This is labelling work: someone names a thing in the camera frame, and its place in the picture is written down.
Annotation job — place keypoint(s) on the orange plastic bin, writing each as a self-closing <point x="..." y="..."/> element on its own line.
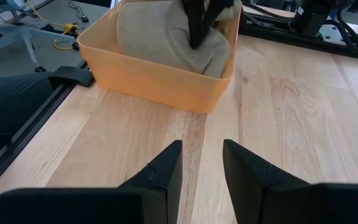
<point x="154" y="84"/>

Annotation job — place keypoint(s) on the beige cap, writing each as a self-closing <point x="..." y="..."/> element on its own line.
<point x="148" y="34"/>

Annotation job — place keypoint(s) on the black flat bracket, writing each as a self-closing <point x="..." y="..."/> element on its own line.
<point x="73" y="76"/>

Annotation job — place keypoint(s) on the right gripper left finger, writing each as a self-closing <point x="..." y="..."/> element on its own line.
<point x="89" y="205"/>

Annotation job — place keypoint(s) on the black aluminium frame rail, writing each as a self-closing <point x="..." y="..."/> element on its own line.
<point x="20" y="137"/>
<point x="275" y="34"/>

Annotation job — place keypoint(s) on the grey office chair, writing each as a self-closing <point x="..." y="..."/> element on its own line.
<point x="26" y="34"/>

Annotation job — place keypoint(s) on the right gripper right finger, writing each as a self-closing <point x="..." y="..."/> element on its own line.
<point x="291" y="205"/>

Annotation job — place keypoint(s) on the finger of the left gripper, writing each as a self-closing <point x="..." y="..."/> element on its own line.
<point x="194" y="21"/>
<point x="221" y="7"/>

